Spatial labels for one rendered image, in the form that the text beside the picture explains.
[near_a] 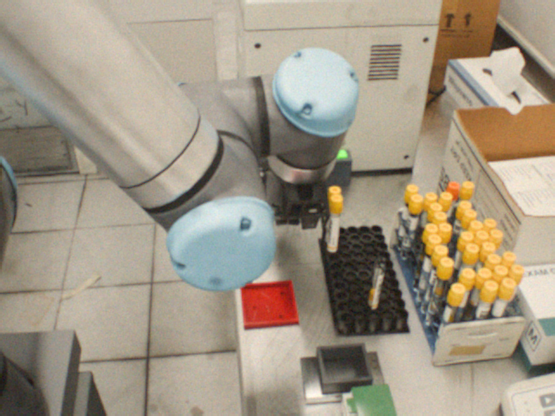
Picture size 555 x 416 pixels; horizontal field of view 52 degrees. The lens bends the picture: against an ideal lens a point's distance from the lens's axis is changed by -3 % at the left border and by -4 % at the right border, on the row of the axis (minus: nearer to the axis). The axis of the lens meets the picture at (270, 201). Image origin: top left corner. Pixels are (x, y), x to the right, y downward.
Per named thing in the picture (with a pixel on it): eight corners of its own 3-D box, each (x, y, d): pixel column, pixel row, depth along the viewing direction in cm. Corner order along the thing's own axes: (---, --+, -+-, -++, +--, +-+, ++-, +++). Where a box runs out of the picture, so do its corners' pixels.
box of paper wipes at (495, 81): (443, 86, 119) (454, 29, 111) (493, 82, 121) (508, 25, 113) (493, 146, 102) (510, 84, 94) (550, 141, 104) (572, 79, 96)
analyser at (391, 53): (237, 94, 116) (231, -60, 97) (373, 88, 118) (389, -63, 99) (250, 191, 92) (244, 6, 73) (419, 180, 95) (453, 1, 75)
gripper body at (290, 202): (264, 235, 73) (270, 200, 62) (259, 172, 76) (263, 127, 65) (325, 230, 74) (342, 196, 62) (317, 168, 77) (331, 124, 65)
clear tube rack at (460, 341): (388, 245, 83) (395, 207, 78) (454, 240, 84) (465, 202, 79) (432, 367, 67) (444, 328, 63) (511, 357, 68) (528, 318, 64)
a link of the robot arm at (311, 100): (259, 45, 50) (355, 35, 51) (255, 107, 61) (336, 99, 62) (273, 125, 48) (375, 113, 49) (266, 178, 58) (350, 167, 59)
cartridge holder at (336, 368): (299, 364, 68) (300, 345, 66) (375, 358, 68) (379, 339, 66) (305, 405, 64) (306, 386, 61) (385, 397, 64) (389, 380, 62)
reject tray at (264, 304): (239, 288, 77) (239, 283, 76) (291, 283, 78) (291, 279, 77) (244, 328, 72) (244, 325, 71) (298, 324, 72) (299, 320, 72)
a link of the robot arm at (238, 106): (134, 137, 45) (276, 120, 46) (137, 72, 54) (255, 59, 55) (151, 215, 50) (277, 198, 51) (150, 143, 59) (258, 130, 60)
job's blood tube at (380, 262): (363, 311, 73) (374, 255, 67) (374, 310, 73) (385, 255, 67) (365, 320, 72) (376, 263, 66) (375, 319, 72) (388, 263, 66)
